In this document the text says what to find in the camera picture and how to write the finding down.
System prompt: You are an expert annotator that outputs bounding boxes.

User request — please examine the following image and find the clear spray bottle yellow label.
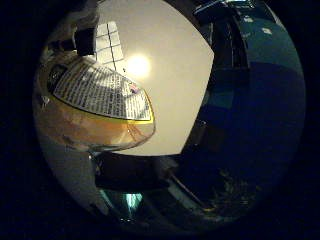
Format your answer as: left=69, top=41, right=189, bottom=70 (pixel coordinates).
left=33, top=55, right=157, bottom=153

